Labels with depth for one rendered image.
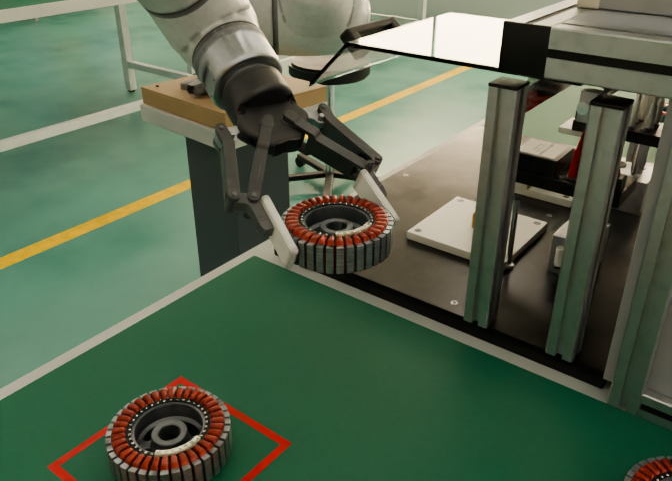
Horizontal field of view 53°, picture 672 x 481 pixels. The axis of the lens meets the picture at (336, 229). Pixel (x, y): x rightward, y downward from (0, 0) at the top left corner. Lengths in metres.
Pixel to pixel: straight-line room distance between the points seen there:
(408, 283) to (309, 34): 0.81
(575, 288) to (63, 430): 0.53
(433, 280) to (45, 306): 1.69
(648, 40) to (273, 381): 0.48
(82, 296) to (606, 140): 1.97
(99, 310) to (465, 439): 1.74
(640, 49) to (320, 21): 0.99
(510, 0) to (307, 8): 4.69
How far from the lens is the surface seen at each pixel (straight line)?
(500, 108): 0.70
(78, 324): 2.25
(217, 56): 0.76
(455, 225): 0.99
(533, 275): 0.91
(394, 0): 6.66
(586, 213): 0.70
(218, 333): 0.82
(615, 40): 0.62
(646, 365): 0.73
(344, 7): 1.52
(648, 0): 0.73
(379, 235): 0.64
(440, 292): 0.85
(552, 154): 0.89
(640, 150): 1.11
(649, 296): 0.70
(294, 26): 1.53
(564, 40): 0.64
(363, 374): 0.75
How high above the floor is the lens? 1.23
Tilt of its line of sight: 28 degrees down
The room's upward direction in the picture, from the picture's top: straight up
